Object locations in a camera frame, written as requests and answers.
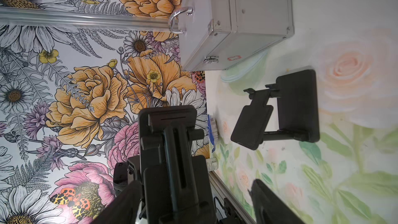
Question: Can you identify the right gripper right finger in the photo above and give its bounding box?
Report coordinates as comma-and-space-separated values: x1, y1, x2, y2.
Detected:
249, 179, 304, 224

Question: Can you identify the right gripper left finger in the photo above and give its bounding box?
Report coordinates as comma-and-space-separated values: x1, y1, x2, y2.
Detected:
91, 181, 142, 224

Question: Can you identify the black phone stand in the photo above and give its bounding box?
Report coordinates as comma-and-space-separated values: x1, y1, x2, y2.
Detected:
138, 105, 217, 224
231, 69, 320, 150

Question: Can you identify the blue packet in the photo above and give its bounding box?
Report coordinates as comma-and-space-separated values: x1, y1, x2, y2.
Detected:
207, 115, 219, 152

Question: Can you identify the silver aluminium case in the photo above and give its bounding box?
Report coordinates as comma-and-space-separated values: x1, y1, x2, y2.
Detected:
169, 0, 294, 72

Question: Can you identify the aluminium front rail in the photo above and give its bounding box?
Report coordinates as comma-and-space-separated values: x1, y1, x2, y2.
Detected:
209, 172, 256, 224

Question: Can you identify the left aluminium corner post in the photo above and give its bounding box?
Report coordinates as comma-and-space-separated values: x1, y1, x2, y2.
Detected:
1, 7, 169, 32

